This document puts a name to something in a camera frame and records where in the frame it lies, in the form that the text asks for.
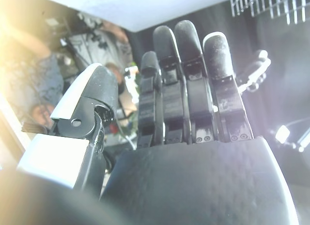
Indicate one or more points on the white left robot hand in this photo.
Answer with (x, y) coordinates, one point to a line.
(193, 181)

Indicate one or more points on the person in white shirt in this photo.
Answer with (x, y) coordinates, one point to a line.
(97, 43)

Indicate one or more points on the person in blue shirt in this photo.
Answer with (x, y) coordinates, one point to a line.
(36, 84)

